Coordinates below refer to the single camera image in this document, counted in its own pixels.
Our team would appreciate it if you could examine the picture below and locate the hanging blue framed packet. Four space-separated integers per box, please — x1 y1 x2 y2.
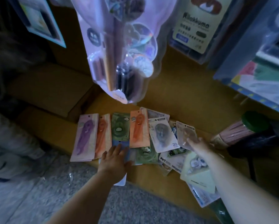
8 0 67 48

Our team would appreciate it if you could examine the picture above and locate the green panda correction tape packet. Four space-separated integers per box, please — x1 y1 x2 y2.
130 145 159 166

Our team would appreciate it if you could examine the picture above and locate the white card grey tape packet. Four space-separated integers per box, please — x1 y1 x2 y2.
148 117 179 153

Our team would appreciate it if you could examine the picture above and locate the clear correction tape packet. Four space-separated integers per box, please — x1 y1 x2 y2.
176 121 199 152

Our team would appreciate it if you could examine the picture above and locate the person's left forearm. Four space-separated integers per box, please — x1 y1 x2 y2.
45 170 127 224

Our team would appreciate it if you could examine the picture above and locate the purple correction tape packet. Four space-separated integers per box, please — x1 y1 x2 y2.
70 113 99 163

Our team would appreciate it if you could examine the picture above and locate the black object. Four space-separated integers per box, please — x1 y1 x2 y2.
227 121 279 159

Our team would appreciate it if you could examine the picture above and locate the person's right hand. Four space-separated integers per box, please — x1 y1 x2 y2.
188 137 213 159

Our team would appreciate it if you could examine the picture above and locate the white blue edged packet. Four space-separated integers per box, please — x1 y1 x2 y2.
187 182 221 208

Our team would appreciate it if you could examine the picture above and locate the white black label packet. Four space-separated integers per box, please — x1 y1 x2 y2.
158 151 189 177

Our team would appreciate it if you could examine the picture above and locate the white plastic bag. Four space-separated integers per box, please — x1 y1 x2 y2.
0 107 47 183

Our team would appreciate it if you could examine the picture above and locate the blue correction tape packet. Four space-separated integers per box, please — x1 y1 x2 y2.
112 140 131 186

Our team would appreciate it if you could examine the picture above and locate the flat brown cardboard box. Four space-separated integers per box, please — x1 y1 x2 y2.
8 63 100 124

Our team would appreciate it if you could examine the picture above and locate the grey correction tape packet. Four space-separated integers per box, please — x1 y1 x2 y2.
141 107 170 128

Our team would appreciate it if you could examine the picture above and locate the person's left hand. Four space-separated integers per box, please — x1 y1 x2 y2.
98 144 133 179

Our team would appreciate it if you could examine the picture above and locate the clear pack of coloured paper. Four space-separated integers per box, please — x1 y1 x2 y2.
208 0 279 114

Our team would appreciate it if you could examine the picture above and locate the person's right forearm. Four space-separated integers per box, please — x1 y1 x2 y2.
201 149 279 224

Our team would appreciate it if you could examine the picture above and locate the hanging bear print packet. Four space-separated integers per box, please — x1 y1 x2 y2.
169 0 238 65

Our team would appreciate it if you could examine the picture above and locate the hanging clear stationery set pack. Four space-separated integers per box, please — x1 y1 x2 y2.
71 0 178 105

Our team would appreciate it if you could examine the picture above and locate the tall orange correction tape packet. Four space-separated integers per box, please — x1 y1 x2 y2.
129 109 151 149

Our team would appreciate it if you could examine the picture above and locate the green swirl correction tape packet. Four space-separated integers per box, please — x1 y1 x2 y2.
111 112 131 144

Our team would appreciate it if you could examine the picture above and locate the short orange correction tape packet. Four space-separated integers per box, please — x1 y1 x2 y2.
94 114 112 159

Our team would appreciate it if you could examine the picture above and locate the pale yellow tape packet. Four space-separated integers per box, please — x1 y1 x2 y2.
180 150 217 194

